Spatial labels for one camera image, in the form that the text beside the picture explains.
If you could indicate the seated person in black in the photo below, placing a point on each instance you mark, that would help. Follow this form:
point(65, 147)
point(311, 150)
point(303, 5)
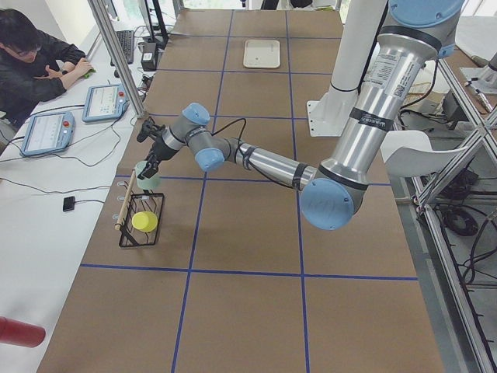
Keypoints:
point(35, 66)

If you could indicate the black wire cup rack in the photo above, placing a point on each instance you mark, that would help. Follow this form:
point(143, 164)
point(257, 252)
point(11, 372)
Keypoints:
point(135, 200)

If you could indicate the pale green plastic cup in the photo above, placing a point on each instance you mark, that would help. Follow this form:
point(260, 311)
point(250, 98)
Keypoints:
point(149, 184)

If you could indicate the cream rabbit print tray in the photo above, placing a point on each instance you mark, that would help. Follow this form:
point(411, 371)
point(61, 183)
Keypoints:
point(261, 54)

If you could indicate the small black puck device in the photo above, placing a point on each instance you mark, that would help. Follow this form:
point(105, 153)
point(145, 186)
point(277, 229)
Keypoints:
point(68, 204)

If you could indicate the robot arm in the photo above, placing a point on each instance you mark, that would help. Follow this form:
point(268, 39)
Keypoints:
point(414, 32)

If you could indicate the blue teach pendant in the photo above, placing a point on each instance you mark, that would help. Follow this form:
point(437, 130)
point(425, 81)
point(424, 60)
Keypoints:
point(105, 102)
point(48, 133)

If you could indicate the black keyboard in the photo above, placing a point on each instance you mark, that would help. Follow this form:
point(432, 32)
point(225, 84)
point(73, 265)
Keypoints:
point(126, 41)

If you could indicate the far blue teach pendant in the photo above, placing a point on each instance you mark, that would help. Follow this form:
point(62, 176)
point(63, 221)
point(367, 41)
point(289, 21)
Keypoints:
point(105, 102)

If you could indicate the white plastic chair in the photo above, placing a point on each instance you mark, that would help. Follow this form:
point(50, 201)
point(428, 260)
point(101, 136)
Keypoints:
point(410, 153)

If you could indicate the black power adapter box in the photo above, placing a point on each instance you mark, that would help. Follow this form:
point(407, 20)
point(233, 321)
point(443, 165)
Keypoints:
point(149, 57)

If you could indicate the near blue teach pendant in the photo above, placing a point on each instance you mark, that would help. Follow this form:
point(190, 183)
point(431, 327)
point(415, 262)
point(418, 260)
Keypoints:
point(48, 133)

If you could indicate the red bottle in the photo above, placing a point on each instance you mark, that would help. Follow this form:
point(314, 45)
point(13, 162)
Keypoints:
point(22, 334)

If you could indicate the brown paper table cover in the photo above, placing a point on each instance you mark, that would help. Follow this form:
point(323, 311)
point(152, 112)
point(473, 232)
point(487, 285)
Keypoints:
point(238, 280)

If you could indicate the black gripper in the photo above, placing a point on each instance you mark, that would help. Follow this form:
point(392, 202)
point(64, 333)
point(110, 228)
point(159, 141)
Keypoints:
point(158, 151)

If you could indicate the aluminium frame post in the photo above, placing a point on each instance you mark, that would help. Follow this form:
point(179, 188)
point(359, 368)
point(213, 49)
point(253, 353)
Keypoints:
point(115, 51)

